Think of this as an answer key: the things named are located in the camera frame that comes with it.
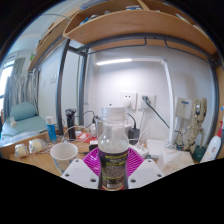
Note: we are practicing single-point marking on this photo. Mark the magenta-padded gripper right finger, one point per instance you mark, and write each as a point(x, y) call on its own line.
point(146, 172)

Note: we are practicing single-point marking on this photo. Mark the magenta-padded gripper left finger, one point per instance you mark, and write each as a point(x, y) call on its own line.
point(78, 173)

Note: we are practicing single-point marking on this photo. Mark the clear bottle with dark label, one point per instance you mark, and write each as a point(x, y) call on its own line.
point(113, 166)

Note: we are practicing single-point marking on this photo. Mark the white mug with blue print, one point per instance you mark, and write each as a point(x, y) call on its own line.
point(61, 156)

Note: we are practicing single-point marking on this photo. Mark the white power strip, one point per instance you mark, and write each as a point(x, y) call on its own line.
point(140, 149)

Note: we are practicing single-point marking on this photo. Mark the white tissue pack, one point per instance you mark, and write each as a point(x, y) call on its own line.
point(173, 161)

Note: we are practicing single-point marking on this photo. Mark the steel tumbler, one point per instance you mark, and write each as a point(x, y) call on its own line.
point(98, 128)

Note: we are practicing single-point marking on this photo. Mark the blue and white tube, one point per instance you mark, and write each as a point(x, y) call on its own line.
point(51, 131)

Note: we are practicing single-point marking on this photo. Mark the black electric shaver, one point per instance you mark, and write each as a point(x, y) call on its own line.
point(70, 121)

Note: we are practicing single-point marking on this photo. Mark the wooden tree figurine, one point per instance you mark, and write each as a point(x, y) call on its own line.
point(196, 126)

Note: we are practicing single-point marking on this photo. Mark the white pump bottle red top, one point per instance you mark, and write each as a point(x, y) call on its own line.
point(213, 148)

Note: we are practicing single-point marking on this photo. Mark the teal bed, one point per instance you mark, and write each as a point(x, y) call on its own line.
point(23, 121)

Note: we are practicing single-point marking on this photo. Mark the wooden wardrobe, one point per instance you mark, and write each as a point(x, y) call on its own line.
point(220, 116)

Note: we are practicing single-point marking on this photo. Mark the wooden shelf unit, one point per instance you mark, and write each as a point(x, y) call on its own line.
point(140, 25)

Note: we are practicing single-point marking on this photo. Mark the white wall socket black plug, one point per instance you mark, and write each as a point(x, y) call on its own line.
point(147, 101)

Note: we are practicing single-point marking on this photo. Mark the white wall junction box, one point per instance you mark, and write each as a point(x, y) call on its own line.
point(184, 108)

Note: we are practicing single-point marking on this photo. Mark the grey metal frame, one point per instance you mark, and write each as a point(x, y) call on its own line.
point(61, 86)

